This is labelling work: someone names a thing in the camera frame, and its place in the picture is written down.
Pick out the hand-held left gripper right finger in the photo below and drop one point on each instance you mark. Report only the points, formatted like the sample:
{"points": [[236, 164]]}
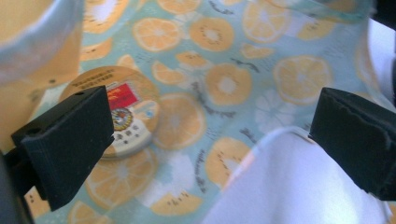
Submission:
{"points": [[358, 140]]}

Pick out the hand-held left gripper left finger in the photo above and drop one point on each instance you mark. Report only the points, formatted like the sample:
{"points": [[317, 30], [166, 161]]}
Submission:
{"points": [[65, 146]]}

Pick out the round jar with brown lid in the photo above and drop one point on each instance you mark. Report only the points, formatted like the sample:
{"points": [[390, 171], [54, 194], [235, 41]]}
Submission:
{"points": [[135, 82]]}

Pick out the white table cover sheet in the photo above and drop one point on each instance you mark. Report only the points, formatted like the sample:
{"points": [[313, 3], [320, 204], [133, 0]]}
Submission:
{"points": [[295, 186]]}

